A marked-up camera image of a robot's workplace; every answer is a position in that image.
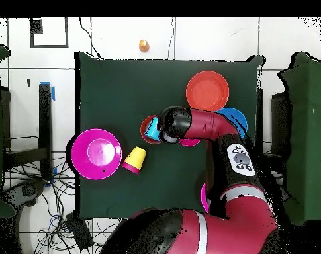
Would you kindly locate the blue plastic cup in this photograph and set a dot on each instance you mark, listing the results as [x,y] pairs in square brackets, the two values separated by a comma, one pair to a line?
[152,129]

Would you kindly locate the orange plastic cup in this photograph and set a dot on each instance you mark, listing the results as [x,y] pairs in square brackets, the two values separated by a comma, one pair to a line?
[144,46]

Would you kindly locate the red plastic cup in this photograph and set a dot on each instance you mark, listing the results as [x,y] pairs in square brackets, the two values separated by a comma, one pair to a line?
[130,168]

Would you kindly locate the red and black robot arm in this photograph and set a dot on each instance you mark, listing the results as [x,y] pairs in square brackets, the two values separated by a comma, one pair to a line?
[205,124]

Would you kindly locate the black square floor frame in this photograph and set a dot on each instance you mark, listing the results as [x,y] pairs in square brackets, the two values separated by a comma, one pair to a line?
[36,26]

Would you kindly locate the dark green tablecloth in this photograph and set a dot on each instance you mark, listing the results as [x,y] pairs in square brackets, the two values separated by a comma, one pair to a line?
[110,79]

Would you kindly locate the yellow plastic cup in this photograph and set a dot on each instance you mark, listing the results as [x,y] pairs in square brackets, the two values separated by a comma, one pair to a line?
[135,158]

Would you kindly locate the small orange plastic bowl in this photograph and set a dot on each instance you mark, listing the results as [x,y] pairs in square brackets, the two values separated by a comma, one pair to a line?
[144,127]

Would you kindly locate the black power strip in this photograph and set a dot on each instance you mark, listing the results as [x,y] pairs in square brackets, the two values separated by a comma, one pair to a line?
[79,232]

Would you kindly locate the small red plastic bowl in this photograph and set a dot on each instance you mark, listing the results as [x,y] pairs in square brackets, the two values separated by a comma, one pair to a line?
[189,142]

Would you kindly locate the black metal stand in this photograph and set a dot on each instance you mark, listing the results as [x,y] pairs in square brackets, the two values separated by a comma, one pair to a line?
[260,116]
[45,119]

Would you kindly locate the large orange plastic bowl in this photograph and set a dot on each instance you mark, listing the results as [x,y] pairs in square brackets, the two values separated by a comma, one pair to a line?
[207,90]

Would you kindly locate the large pink plastic bowl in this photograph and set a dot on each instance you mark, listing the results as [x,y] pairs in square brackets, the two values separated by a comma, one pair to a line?
[96,153]
[204,197]

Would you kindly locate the grey office chair base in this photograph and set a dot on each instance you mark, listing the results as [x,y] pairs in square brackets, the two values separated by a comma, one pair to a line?
[27,190]

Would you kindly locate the blue plastic bowl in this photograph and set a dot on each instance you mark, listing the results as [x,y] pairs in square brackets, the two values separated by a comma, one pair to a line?
[237,116]

